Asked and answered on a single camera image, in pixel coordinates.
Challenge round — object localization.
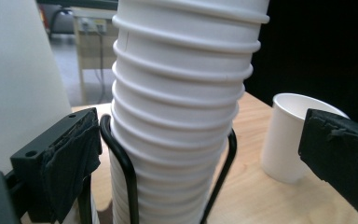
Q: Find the short stack of white cups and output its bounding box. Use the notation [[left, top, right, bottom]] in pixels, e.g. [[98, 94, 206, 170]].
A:
[[0, 0, 101, 224]]

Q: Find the tall stack of white cups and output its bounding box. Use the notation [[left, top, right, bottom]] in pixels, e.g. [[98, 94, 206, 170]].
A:
[[108, 0, 271, 224]]

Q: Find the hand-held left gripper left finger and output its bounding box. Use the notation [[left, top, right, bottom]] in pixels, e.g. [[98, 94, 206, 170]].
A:
[[9, 106, 103, 224]]

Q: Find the single white paper cup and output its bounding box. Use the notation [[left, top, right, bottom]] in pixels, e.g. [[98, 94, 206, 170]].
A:
[[260, 91, 351, 185]]

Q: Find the black wire cup holder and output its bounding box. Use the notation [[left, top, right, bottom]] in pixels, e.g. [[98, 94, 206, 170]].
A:
[[76, 113, 239, 224]]

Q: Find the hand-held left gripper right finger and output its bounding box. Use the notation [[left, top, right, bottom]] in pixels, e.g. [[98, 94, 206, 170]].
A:
[[297, 107, 358, 224]]

